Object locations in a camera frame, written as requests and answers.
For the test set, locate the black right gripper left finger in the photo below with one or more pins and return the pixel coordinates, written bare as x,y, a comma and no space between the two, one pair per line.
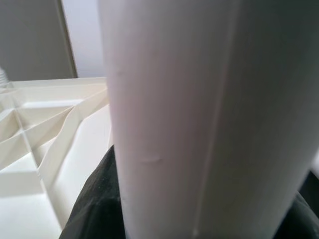
97,211

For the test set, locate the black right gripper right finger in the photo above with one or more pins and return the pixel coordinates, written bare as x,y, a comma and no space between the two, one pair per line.
304,219

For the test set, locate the white plastic children table top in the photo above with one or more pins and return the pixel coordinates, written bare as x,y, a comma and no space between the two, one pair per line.
37,199

